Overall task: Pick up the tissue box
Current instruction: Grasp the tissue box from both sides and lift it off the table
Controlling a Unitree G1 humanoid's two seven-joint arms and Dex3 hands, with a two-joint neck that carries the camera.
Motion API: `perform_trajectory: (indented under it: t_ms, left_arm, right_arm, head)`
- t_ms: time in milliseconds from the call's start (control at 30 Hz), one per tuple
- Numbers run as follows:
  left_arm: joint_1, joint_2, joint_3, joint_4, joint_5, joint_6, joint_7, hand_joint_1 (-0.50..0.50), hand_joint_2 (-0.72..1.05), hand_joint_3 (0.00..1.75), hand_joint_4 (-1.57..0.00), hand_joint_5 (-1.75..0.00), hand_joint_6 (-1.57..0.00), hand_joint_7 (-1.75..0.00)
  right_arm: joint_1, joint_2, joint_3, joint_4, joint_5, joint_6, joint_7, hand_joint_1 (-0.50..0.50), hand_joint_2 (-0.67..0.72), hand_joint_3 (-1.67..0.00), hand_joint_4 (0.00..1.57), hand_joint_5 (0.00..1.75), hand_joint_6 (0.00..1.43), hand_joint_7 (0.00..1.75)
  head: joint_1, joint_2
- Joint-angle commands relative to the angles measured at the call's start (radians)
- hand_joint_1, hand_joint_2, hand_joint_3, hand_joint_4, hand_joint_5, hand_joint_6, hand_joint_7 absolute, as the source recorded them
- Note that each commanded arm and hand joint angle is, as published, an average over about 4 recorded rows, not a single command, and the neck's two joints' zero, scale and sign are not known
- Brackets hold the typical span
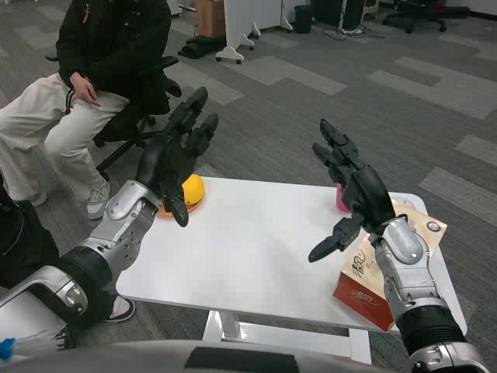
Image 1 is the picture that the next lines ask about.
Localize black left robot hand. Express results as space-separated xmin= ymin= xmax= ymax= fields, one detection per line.
xmin=134 ymin=86 xmax=220 ymax=228

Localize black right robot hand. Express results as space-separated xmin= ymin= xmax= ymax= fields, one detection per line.
xmin=308 ymin=118 xmax=396 ymax=263

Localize orange and beige tissue box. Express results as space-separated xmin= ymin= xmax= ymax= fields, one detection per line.
xmin=332 ymin=202 xmax=448 ymax=333

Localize brown cardboard box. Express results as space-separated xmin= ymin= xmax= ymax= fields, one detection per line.
xmin=195 ymin=0 xmax=227 ymax=39

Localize pink plastic cup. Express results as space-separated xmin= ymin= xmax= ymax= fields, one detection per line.
xmin=335 ymin=184 xmax=353 ymax=213

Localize orange fruit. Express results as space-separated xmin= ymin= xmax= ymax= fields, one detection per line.
xmin=182 ymin=173 xmax=206 ymax=205

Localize black office chair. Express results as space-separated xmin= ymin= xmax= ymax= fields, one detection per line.
xmin=45 ymin=55 xmax=183 ymax=182

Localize orange plate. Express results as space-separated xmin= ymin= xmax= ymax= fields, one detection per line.
xmin=158 ymin=193 xmax=207 ymax=218

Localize black bag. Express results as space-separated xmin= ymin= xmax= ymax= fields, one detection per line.
xmin=177 ymin=35 xmax=226 ymax=59

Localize seated person black jacket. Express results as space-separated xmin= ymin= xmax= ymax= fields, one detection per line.
xmin=0 ymin=0 xmax=172 ymax=221

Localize white partition panel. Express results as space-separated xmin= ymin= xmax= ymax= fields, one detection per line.
xmin=215 ymin=0 xmax=261 ymax=65
xmin=254 ymin=0 xmax=294 ymax=32

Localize person with black-white shoe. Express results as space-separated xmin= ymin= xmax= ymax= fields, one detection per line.
xmin=0 ymin=170 xmax=137 ymax=324

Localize standing person white shoes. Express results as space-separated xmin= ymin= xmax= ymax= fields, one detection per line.
xmin=337 ymin=0 xmax=367 ymax=35

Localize black waste bin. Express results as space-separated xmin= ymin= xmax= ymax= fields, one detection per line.
xmin=294 ymin=5 xmax=314 ymax=35

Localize silver robot chest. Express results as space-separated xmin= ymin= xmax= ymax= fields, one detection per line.
xmin=0 ymin=340 xmax=408 ymax=373

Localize small blue object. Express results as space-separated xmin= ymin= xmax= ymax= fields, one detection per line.
xmin=0 ymin=337 xmax=17 ymax=361

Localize white table frame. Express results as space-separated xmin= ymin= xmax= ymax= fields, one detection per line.
xmin=201 ymin=310 xmax=372 ymax=366

